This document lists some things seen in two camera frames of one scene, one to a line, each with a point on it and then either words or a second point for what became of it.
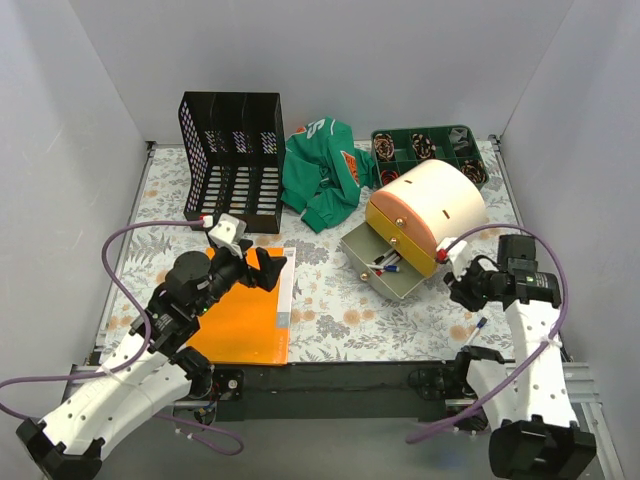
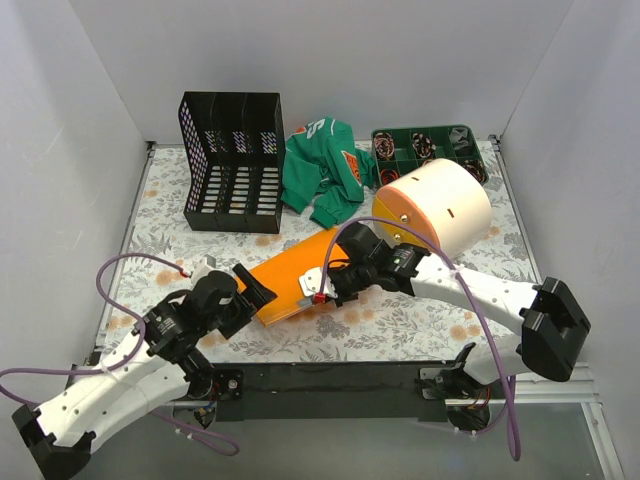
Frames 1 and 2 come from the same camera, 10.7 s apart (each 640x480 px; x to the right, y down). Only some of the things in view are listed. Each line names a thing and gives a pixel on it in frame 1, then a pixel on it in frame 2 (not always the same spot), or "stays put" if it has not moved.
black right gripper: x=463 y=291 to x=333 y=282
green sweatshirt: x=324 y=173 stays put
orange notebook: x=247 y=325 to x=281 y=274
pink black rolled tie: x=384 y=146 stays put
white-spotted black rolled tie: x=422 y=145 stays put
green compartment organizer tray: x=394 y=147 stays put
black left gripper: x=251 y=267 to x=242 y=302
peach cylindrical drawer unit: x=409 y=219 stays put
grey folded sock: x=457 y=137 stays put
